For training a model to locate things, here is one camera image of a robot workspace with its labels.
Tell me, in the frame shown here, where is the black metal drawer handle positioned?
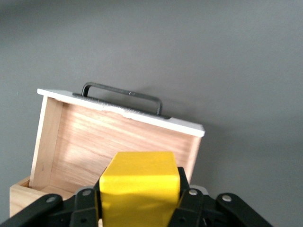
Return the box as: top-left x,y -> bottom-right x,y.
71,81 -> 171,120

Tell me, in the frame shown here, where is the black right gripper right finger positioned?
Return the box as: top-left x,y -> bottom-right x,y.
169,166 -> 274,227

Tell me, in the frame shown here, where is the yellow cube block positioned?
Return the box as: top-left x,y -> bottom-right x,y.
98,151 -> 181,227

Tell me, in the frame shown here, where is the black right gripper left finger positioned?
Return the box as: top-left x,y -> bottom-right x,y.
0,180 -> 103,227

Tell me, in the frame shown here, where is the wooden drawer cabinet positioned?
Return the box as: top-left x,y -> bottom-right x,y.
9,176 -> 79,218

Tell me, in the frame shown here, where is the wooden drawer with white front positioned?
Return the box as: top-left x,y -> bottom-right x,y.
30,88 -> 205,192

